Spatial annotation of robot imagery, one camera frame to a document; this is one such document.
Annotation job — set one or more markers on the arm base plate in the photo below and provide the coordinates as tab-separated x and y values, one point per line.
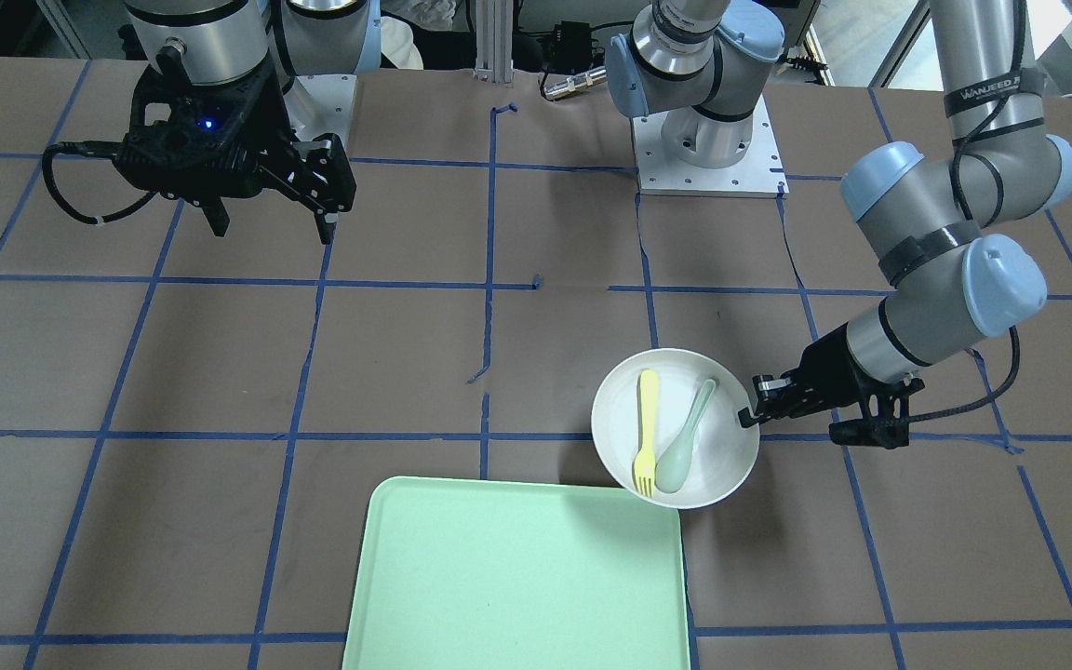
321	104
741	167

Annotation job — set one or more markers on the light green tray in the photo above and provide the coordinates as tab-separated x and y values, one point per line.
464	574

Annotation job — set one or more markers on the pale green plastic spoon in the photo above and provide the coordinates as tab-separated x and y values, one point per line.
674	464

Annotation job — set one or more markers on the white round plate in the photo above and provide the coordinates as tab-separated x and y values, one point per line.
724	453

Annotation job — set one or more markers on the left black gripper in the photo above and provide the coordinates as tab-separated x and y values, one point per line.
831	367

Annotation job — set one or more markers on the yellow plastic fork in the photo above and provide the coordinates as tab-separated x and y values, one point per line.
645	462

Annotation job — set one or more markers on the black power adapter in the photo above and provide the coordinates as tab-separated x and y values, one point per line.
570	48

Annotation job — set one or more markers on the aluminium frame post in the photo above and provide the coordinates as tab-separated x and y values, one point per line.
493	22

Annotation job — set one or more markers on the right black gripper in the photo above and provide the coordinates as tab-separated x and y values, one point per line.
274	122

